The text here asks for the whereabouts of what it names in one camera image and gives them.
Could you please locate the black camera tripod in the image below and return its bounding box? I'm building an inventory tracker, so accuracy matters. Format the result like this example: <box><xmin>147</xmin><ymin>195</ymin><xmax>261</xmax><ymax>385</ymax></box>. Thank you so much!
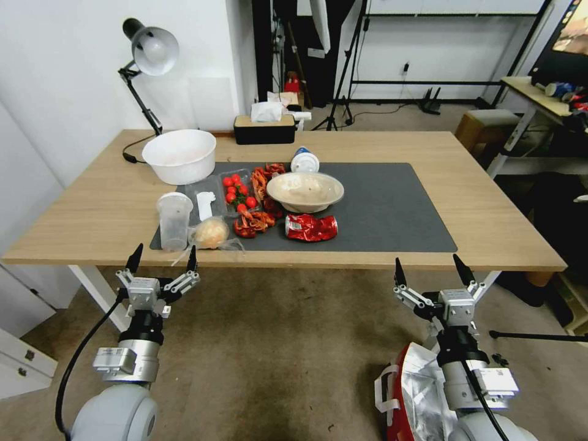
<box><xmin>312</xmin><ymin>0</ymin><xmax>374</xmax><ymax>132</ymax></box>

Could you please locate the large white plastic bowl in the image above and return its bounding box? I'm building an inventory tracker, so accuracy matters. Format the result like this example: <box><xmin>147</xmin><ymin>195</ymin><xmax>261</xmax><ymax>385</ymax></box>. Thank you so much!
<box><xmin>141</xmin><ymin>129</ymin><xmax>218</xmax><ymax>186</ymax></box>

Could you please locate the clear plastic tomato tray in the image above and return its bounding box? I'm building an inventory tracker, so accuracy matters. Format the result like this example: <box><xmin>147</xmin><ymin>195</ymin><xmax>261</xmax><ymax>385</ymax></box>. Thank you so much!
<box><xmin>218</xmin><ymin>167</ymin><xmax>265</xmax><ymax>217</ymax></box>

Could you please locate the beige paper bowl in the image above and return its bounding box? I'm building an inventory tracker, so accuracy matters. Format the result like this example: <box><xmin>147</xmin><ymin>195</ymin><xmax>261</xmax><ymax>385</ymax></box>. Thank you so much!
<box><xmin>266</xmin><ymin>172</ymin><xmax>346</xmax><ymax>214</ymax></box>

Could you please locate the black lamp cable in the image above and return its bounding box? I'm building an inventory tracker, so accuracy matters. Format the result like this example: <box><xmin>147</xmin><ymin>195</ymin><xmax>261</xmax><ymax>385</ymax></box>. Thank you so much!
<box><xmin>121</xmin><ymin>133</ymin><xmax>160</xmax><ymax>165</ymax></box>

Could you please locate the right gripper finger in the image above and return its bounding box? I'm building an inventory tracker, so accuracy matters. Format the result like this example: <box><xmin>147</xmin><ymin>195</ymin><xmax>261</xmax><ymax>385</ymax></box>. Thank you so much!
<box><xmin>393</xmin><ymin>257</ymin><xmax>435</xmax><ymax>316</ymax></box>
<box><xmin>453</xmin><ymin>253</ymin><xmax>488</xmax><ymax>302</ymax></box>

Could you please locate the white paper cup blue rim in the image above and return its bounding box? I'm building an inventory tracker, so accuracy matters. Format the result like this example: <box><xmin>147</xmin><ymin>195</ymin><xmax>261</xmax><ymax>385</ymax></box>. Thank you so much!
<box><xmin>290</xmin><ymin>146</ymin><xmax>320</xmax><ymax>175</ymax></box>

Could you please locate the pale bread bun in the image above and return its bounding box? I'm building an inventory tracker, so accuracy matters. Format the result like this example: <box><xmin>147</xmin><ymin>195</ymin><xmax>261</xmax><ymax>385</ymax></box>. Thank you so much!
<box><xmin>192</xmin><ymin>217</ymin><xmax>230</xmax><ymax>249</ymax></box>

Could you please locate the white reflector panel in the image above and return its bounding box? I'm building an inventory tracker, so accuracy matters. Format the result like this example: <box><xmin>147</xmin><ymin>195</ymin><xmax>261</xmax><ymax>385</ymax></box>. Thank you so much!
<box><xmin>309</xmin><ymin>0</ymin><xmax>333</xmax><ymax>54</ymax></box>

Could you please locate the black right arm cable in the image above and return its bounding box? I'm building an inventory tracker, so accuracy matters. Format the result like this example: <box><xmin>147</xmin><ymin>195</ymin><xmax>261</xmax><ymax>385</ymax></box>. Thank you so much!
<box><xmin>461</xmin><ymin>360</ymin><xmax>511</xmax><ymax>441</ymax></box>

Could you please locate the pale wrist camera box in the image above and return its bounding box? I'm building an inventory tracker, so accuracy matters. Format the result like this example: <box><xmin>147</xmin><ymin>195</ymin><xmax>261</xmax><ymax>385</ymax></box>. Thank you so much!
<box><xmin>127</xmin><ymin>277</ymin><xmax>160</xmax><ymax>310</ymax></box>
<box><xmin>438</xmin><ymin>288</ymin><xmax>475</xmax><ymax>328</ymax></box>

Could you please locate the black wifi router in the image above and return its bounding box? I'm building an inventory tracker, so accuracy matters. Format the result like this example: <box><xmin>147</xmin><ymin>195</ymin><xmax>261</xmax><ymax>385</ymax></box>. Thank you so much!
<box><xmin>420</xmin><ymin>86</ymin><xmax>442</xmax><ymax>115</ymax></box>

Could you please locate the white tissue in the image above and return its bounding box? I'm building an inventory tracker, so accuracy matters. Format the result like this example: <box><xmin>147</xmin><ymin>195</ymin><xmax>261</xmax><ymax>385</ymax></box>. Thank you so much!
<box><xmin>249</xmin><ymin>101</ymin><xmax>284</xmax><ymax>124</ymax></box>

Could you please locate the red box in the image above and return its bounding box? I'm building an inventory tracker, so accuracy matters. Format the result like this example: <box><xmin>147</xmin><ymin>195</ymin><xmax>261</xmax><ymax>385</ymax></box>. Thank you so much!
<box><xmin>284</xmin><ymin>70</ymin><xmax>307</xmax><ymax>96</ymax></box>

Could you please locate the black tissue box wooden lid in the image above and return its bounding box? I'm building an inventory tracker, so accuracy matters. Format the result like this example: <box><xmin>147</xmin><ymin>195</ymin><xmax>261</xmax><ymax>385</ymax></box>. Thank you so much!
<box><xmin>233</xmin><ymin>114</ymin><xmax>296</xmax><ymax>146</ymax></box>

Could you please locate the black monitor screen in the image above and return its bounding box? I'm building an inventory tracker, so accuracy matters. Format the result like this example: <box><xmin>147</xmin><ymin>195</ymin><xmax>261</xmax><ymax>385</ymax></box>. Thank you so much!
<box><xmin>527</xmin><ymin>0</ymin><xmax>588</xmax><ymax>89</ymax></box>

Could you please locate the wooden stool grey cushion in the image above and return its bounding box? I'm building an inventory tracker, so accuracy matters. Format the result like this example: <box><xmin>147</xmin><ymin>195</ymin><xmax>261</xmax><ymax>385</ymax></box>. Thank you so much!
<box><xmin>454</xmin><ymin>108</ymin><xmax>521</xmax><ymax>160</ymax></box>

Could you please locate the clear plastic container lid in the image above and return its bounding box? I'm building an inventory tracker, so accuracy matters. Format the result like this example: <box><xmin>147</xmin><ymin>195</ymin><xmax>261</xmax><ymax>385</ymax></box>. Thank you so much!
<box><xmin>175</xmin><ymin>176</ymin><xmax>227</xmax><ymax>222</ymax></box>

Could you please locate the black and silver desk lamp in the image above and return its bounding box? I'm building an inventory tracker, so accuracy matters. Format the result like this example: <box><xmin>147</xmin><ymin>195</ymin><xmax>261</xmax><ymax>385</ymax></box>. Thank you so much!
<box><xmin>117</xmin><ymin>17</ymin><xmax>181</xmax><ymax>137</ymax></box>

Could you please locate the clear plastic bag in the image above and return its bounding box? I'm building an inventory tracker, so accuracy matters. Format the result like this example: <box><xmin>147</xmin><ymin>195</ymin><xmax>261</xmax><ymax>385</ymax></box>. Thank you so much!
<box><xmin>170</xmin><ymin>216</ymin><xmax>247</xmax><ymax>268</ymax></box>

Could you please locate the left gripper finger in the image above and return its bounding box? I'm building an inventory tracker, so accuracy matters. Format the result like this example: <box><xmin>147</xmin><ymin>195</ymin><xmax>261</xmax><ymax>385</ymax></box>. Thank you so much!
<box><xmin>160</xmin><ymin>244</ymin><xmax>202</xmax><ymax>295</ymax></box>
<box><xmin>115</xmin><ymin>243</ymin><xmax>144</xmax><ymax>290</ymax></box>

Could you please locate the black tripod leg rod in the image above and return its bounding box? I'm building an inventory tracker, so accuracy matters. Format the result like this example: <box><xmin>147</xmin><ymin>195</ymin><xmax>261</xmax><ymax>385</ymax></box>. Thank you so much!
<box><xmin>488</xmin><ymin>329</ymin><xmax>588</xmax><ymax>344</ymax></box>

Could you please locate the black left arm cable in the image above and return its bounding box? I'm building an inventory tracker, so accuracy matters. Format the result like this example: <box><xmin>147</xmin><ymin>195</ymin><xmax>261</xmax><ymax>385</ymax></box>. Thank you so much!
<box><xmin>55</xmin><ymin>297</ymin><xmax>130</xmax><ymax>435</ymax></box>

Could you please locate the red silver food delivery bag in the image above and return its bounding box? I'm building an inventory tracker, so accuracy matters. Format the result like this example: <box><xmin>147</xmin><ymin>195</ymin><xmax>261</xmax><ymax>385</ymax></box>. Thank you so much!
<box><xmin>374</xmin><ymin>342</ymin><xmax>461</xmax><ymax>441</ymax></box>

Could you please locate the dark grey table mat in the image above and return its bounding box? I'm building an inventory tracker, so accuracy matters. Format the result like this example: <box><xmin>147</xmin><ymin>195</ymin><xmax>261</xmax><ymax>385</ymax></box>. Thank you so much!
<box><xmin>150</xmin><ymin>161</ymin><xmax>459</xmax><ymax>254</ymax></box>

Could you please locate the crushed red drink can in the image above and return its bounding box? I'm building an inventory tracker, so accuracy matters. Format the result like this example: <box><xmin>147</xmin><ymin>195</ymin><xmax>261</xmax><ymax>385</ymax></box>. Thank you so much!
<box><xmin>284</xmin><ymin>213</ymin><xmax>340</xmax><ymax>242</ymax></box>

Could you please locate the clear plastic cup with lid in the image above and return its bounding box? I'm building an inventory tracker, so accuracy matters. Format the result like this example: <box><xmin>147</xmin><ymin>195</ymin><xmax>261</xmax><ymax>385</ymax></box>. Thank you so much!
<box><xmin>156</xmin><ymin>191</ymin><xmax>194</xmax><ymax>253</ymax></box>

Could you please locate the wooden broom stick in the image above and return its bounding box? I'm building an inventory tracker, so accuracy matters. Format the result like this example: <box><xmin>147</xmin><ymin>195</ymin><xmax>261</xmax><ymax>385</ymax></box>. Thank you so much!
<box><xmin>286</xmin><ymin>20</ymin><xmax>314</xmax><ymax>110</ymax></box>

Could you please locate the black office chair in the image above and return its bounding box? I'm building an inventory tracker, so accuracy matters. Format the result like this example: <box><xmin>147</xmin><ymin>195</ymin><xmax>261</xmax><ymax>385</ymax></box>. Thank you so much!
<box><xmin>495</xmin><ymin>170</ymin><xmax>588</xmax><ymax>319</ymax></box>

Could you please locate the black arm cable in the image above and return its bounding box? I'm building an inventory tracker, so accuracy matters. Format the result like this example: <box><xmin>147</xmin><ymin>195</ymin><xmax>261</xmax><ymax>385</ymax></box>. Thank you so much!
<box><xmin>461</xmin><ymin>360</ymin><xmax>511</xmax><ymax>441</ymax></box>
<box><xmin>55</xmin><ymin>297</ymin><xmax>130</xmax><ymax>435</ymax></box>

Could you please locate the white drawer cabinet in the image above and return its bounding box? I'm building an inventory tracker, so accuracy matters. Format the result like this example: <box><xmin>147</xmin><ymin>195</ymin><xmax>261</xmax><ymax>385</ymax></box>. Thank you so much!
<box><xmin>0</xmin><ymin>265</ymin><xmax>85</xmax><ymax>401</ymax></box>

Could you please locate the wooden table with white legs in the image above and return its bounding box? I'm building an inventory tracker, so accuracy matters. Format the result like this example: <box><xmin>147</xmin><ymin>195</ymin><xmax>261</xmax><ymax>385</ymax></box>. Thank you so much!
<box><xmin>1</xmin><ymin>130</ymin><xmax>569</xmax><ymax>333</ymax></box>

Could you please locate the black metal rack frame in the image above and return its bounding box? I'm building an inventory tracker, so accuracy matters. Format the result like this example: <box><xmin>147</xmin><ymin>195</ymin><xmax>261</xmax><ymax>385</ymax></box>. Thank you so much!
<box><xmin>348</xmin><ymin>0</ymin><xmax>553</xmax><ymax>107</ymax></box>

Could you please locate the wooden side desk white frame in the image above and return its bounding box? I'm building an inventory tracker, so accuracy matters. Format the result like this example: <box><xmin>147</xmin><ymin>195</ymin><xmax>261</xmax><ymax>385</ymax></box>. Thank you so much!
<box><xmin>486</xmin><ymin>75</ymin><xmax>588</xmax><ymax>181</ymax></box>

